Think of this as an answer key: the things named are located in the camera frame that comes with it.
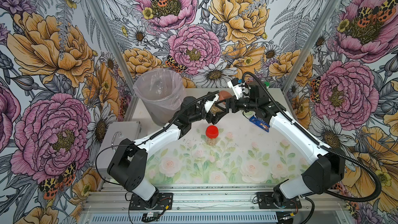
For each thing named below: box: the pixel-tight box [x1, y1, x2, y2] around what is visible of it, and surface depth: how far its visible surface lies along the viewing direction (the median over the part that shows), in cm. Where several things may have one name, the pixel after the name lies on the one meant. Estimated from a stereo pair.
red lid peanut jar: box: [205, 124, 220, 146], surface depth 88 cm
